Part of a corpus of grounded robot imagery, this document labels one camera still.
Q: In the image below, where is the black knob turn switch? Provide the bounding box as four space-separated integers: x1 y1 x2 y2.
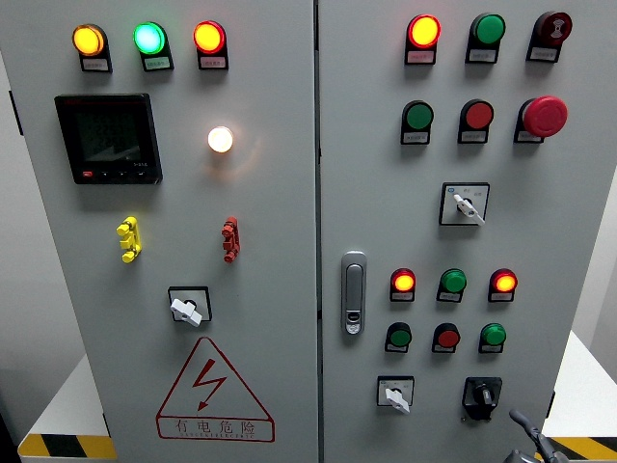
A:
461 376 503 422

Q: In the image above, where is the black yellow striped tape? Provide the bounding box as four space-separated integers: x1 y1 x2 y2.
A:
17 434 119 461
533 437 617 462

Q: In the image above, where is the small green lamp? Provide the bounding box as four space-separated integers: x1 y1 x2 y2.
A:
440 268 469 294
479 322 508 347

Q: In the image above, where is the small red push button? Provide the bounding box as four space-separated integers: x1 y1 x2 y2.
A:
433 322 462 349

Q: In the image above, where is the small red lamp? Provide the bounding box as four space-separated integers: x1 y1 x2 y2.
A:
390 267 417 294
489 268 520 294

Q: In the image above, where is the small green push button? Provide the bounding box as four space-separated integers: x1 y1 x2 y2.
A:
386 321 414 348

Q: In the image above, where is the silver door lock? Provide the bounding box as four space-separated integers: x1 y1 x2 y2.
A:
340 250 368 338

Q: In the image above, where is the pale grey cabinet door with lock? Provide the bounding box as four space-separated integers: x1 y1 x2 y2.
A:
316 0 617 463

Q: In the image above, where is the red warning triangle sticker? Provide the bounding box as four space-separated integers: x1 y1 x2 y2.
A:
155 336 277 444

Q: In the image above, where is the large red stop button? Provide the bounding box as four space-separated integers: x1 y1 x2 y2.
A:
521 95 570 139

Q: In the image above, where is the large red push button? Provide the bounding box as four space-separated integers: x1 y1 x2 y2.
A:
460 98 496 131

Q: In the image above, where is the large green push button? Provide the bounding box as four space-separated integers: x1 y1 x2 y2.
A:
402 99 435 131
470 13 507 46

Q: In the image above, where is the dark red buzzer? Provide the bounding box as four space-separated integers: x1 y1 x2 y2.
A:
533 11 574 47

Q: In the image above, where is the large red lamp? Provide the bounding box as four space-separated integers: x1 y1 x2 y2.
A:
193 20 228 55
407 14 443 49

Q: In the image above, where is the white lamp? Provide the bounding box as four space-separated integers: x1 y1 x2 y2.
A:
207 125 235 154

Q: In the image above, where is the black display meter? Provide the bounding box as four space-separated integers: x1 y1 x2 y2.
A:
53 93 164 186

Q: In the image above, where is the large green lamp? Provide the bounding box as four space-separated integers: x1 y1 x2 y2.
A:
133 21 168 56

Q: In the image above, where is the large yellow lamp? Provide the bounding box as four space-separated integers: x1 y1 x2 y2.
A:
71 23 107 58

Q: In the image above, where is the turn switch long white handle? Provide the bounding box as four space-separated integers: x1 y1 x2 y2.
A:
438 181 491 228

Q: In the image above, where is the small red handle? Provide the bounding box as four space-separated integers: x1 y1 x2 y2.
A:
221 216 241 264

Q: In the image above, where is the small yellow handle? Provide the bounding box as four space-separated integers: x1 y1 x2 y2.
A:
116 216 143 264

